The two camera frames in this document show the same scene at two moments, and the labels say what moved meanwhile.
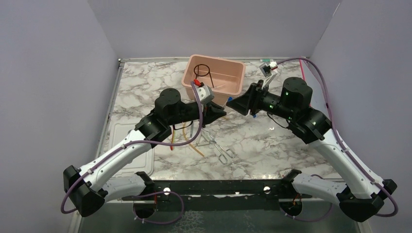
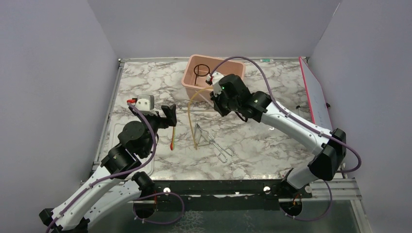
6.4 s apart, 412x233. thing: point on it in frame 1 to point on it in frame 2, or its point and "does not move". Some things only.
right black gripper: x=250 y=100 to x=216 y=100
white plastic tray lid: x=144 y=162 does not move
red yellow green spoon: x=172 y=147 does not move
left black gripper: x=211 y=112 to x=170 y=113
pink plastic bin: x=224 y=77 does not move
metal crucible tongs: x=222 y=157 does not move
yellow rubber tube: x=187 y=138 to x=188 y=108
